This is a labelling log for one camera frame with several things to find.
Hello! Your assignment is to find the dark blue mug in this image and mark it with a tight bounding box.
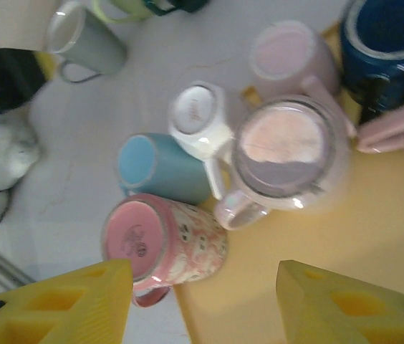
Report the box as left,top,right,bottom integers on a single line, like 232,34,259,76
337,0,404,125

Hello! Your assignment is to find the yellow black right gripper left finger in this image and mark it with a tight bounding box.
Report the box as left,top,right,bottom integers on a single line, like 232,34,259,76
0,258,134,344

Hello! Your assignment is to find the white tablecloth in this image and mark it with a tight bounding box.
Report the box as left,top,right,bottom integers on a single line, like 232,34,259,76
0,0,271,344

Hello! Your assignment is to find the light blue mug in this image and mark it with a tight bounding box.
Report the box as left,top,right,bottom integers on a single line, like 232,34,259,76
115,132,212,207

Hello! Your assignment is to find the yellow plastic tray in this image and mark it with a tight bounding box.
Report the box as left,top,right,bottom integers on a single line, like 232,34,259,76
176,21,404,344

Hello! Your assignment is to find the pink patterned mug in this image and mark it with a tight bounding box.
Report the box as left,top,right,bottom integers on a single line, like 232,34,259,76
100,193,230,308

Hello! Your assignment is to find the iridescent pink mug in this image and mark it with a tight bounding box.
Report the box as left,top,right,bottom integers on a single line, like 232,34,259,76
213,95,353,231

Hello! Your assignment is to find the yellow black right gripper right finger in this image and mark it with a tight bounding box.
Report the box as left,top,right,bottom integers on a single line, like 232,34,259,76
276,260,404,344

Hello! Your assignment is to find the white mug with angular handle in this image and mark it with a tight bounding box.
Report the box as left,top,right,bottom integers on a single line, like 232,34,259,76
168,80,235,201

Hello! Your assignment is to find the pale green mug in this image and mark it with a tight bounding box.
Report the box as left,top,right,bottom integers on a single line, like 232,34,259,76
90,0,153,24

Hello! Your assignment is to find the grey mug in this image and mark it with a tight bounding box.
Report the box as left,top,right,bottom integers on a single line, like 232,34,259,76
46,1,128,85

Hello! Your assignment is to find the pale pink mug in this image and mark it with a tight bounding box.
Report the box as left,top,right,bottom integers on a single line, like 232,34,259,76
250,19,359,139
355,70,404,176

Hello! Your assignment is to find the grey plush koala toy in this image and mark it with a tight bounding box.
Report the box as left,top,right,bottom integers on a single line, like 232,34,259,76
0,118,42,230

